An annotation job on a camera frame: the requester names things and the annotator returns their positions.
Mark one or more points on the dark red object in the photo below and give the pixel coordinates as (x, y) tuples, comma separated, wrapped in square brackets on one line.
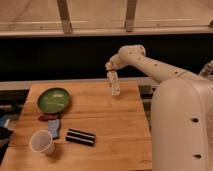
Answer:
[(47, 117)]

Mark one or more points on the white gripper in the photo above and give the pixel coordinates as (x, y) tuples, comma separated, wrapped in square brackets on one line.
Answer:
[(114, 63)]

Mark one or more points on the blue sponge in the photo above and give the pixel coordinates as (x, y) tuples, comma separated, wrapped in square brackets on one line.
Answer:
[(53, 127)]

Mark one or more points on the black white striped block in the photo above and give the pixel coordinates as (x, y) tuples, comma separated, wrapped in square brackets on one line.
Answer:
[(80, 137)]

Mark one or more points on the white plastic bottle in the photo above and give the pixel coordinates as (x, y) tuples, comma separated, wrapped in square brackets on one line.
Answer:
[(114, 82)]

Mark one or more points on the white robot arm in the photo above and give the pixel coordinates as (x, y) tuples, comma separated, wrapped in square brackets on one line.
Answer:
[(179, 109)]

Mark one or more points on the green bowl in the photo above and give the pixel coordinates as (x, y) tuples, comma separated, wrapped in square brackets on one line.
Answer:
[(54, 100)]

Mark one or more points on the translucent plastic cup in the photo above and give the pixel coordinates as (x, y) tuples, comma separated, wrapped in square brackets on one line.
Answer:
[(42, 142)]

